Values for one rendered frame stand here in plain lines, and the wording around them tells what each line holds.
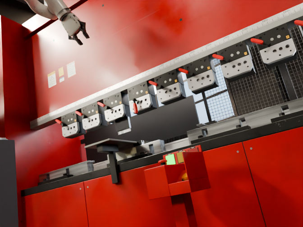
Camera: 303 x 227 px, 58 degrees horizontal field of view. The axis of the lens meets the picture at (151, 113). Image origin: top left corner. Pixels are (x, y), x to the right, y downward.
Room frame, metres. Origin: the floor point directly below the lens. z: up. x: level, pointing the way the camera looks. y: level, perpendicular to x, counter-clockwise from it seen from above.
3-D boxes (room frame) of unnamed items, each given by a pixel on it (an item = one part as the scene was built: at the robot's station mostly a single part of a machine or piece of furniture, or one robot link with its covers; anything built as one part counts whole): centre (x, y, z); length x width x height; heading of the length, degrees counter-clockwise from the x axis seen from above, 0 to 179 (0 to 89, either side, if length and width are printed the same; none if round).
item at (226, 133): (1.37, -0.32, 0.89); 0.30 x 0.05 x 0.03; 62
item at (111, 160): (1.54, 0.28, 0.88); 0.14 x 0.04 x 0.22; 152
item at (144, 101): (1.62, 0.04, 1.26); 0.15 x 0.09 x 0.17; 62
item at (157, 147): (1.68, 0.14, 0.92); 0.39 x 0.06 x 0.10; 62
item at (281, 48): (1.25, -0.67, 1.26); 0.15 x 0.09 x 0.17; 62
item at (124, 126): (1.71, 0.19, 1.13); 0.10 x 0.02 x 0.10; 62
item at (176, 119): (2.27, 0.16, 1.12); 1.13 x 0.02 x 0.44; 62
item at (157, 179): (1.16, -0.05, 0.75); 0.20 x 0.16 x 0.18; 55
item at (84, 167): (1.96, 0.68, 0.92); 0.50 x 0.06 x 0.10; 62
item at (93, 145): (1.58, 0.26, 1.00); 0.26 x 0.18 x 0.01; 152
